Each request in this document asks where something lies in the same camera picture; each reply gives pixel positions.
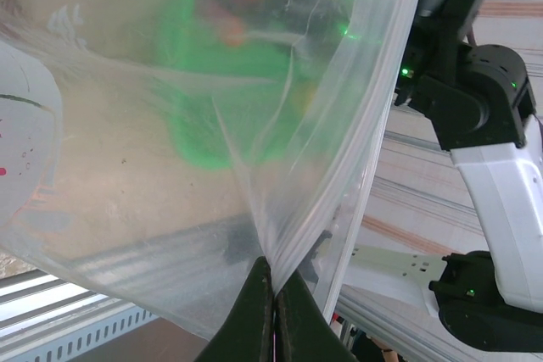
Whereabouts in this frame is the grey slotted cable duct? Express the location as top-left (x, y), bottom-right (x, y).
top-left (0, 306), bottom-right (160, 362)

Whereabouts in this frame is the aluminium mounting rail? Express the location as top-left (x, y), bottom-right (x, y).
top-left (0, 213), bottom-right (440, 340)

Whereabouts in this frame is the clear zip-top bag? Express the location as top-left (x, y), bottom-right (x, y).
top-left (0, 0), bottom-right (429, 342)

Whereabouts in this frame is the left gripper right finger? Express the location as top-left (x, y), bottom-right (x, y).
top-left (274, 269), bottom-right (361, 362)

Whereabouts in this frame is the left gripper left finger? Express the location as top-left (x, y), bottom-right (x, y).
top-left (193, 256), bottom-right (275, 362)

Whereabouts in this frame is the small orange toy tomato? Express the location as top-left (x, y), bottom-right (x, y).
top-left (220, 18), bottom-right (251, 47)

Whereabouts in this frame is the green plastic mesh tray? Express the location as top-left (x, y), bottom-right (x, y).
top-left (163, 0), bottom-right (353, 170)

